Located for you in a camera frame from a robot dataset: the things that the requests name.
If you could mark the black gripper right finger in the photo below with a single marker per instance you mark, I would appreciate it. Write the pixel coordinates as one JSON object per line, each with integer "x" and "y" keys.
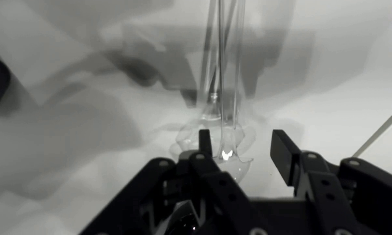
{"x": 326, "y": 182}

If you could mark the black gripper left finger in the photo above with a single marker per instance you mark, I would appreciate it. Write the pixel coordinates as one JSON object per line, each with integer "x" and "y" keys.
{"x": 217, "y": 186}

